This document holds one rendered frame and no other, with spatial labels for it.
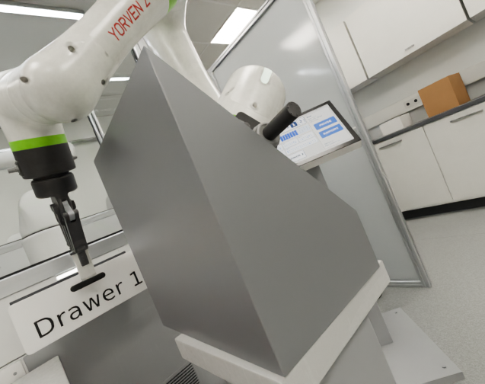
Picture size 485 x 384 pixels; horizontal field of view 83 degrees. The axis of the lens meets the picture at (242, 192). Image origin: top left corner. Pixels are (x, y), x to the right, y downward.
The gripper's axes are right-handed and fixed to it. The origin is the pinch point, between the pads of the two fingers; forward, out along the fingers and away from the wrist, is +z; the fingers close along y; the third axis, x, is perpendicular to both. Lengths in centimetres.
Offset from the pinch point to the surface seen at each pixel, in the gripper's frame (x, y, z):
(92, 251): 6.1, -21.1, 5.8
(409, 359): 92, 40, 83
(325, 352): 13, 51, 3
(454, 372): 90, 55, 78
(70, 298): -4.3, -3.6, 7.9
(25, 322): -12.9, -3.5, 8.2
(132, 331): 7.4, -11.3, 31.0
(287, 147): 91, -10, -8
